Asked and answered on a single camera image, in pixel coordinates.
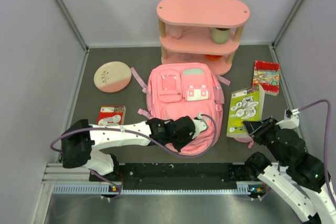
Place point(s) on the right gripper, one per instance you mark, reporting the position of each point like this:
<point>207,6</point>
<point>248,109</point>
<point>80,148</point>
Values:
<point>256,128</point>

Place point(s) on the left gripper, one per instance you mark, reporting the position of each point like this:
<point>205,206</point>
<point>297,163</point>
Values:
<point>178,146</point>

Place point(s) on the green book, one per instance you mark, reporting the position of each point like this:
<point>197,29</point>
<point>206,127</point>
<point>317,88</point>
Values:
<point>245,105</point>

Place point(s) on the pink student backpack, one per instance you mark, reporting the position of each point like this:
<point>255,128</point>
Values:
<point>186,89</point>

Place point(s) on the red comic book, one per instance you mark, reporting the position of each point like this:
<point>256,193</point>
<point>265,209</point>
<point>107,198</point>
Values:
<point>267,74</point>

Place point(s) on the red and white book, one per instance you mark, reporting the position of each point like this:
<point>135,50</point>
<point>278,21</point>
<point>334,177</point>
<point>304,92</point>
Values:
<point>111,115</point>

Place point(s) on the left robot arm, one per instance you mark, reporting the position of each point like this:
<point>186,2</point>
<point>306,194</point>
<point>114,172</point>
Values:
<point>82,143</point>

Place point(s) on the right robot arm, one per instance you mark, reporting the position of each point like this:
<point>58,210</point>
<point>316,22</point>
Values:
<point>313,201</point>

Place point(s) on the purple pencil case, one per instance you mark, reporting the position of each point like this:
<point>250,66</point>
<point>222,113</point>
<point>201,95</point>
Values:
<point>247,140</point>

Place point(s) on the orange bowl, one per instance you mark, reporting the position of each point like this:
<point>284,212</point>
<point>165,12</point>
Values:
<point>213,57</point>

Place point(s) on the pink and cream plate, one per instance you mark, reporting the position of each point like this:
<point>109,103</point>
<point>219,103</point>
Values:
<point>112,77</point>

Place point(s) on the pink mug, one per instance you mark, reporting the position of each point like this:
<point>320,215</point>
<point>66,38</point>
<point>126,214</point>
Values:
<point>177,32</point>

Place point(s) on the green cup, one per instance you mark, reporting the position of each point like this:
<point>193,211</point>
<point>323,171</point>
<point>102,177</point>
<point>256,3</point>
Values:
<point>219,35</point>

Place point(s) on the pink three-tier shelf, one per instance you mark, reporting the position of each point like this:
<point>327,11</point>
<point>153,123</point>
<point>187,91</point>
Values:
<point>200,15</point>

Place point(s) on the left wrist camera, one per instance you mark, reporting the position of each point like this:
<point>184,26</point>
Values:
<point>200,124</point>

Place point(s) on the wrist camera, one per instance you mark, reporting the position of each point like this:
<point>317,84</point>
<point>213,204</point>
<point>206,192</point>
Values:
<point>291,119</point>
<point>200,124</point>

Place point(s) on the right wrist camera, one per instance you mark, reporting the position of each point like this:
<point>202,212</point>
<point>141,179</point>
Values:
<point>291,119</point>

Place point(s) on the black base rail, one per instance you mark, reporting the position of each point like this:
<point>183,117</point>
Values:
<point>181,176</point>

